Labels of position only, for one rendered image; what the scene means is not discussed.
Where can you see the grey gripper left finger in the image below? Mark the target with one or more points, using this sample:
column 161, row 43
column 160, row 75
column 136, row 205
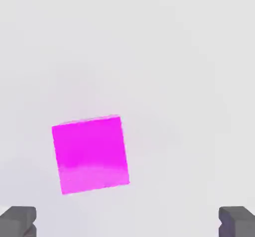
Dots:
column 17, row 219

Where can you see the small magenta cube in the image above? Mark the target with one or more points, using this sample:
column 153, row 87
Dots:
column 90, row 153

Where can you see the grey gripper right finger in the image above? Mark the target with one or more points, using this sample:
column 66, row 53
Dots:
column 239, row 221

